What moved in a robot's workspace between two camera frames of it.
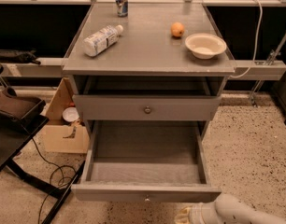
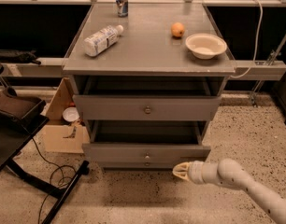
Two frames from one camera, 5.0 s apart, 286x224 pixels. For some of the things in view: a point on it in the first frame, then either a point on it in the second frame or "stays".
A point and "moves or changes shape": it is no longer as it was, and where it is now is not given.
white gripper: [196, 214] → [193, 172]
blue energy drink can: [121, 0] stays
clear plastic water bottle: [102, 39] stays
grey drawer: [147, 161] moves or changes shape
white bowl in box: [70, 114] stays
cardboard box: [60, 135] stays
